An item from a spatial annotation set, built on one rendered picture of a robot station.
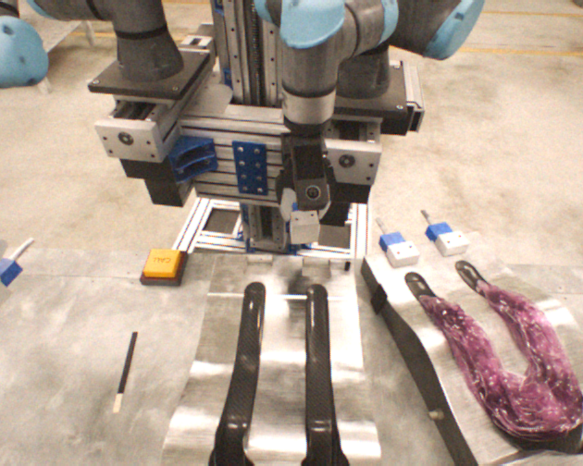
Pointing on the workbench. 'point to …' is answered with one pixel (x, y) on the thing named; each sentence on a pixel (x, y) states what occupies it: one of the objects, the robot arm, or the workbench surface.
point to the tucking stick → (125, 374)
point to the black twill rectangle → (378, 298)
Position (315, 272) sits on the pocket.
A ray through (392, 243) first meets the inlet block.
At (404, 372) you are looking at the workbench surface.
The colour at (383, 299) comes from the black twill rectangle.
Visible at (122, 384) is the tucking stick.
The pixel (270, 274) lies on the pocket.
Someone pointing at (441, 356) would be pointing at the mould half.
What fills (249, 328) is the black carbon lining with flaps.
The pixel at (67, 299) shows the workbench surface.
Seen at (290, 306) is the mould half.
